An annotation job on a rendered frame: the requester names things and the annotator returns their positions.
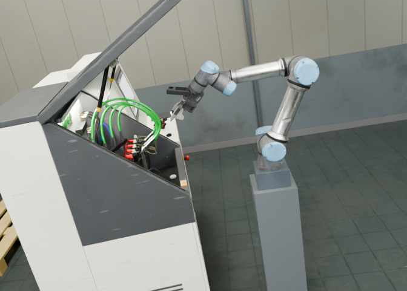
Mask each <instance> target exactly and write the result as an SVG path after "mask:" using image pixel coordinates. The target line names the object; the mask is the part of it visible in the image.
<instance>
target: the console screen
mask: <svg viewBox="0 0 407 291"><path fill-rule="evenodd" d="M114 80H115V82H116V84H117V85H118V87H119V89H120V91H121V93H122V95H123V97H124V98H128V99H133V100H137V98H136V96H135V95H134V92H133V90H132V89H131V86H130V84H129V83H128V81H127V79H126V77H125V75H124V73H123V71H122V69H121V67H120V66H119V65H118V67H117V69H116V72H115V74H114ZM137 101H138V100H137ZM126 102H127V103H133V104H137V103H134V102H129V101H126ZM137 105H139V104H137ZM129 108H130V110H131V112H132V113H133V115H134V118H135V119H136V120H137V121H139V109H137V108H135V107H133V106H129Z"/></svg>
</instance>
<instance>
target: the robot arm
mask: <svg viewBox="0 0 407 291"><path fill-rule="evenodd" d="M276 76H282V77H287V76H288V79H287V83H288V88H287V90H286V93H285V95H284V98H283V100H282V103H281V105H280V108H279V110H278V113H277V116H276V118H275V120H274V123H273V125H272V126H263V127H260V128H258V129H256V139H257V148H258V153H259V155H258V158H257V168H258V169H259V170H261V171H266V172H270V171H276V170H279V169H281V168H282V167H283V166H284V161H283V158H284V157H285V155H286V148H285V147H286V144H287V142H288V136H287V134H288V131H289V130H290V127H291V124H292V122H293V120H294V117H295V115H296V112H297V110H298V107H299V105H300V103H301V100H302V98H303V95H304V93H305V91H307V90H309V89H310V87H311V84H313V83H314V82H315V81H316V80H317V78H318V76H319V68H318V66H317V64H316V63H315V62H314V61H313V60H312V59H309V58H307V57H306V56H304V55H295V56H290V57H285V58H281V59H279V60H278V61H275V62H269V63H265V64H259V65H253V66H249V67H243V68H237V69H233V70H226V71H224V70H219V67H218V66H217V65H216V64H215V63H214V62H212V61H210V60H208V61H206V62H205V63H204V64H203V65H202V66H201V68H200V70H199V71H198V72H197V74H196V75H195V77H194V78H193V80H192V81H191V82H190V84H189V86H188V87H171V86H168V87H167V94H175V95H181V97H180V98H179V100H178V101H177V102H176V104H175V106H174V107H173V109H172V115H171V117H170V121H172V120H173V119H179V120H183V119H184V116H183V115H182V113H183V111H185V110H187V111H188V112H189V113H192V112H193V111H194V110H195V108H196V107H197V104H198V103H199V102H200V100H201V99H202V98H203V96H204V92H203V91H204V89H205V88H206V87H207V85H208V84H209V85H211V86H212V87H213V88H215V89H217V90H218V91H220V92H221V93H222V94H224V95H226V96H231V95H232V94H233V93H234V90H235V89H236V86H237V85H236V84H237V83H242V82H249V81H253V80H259V79H266V78H269V77H276Z"/></svg>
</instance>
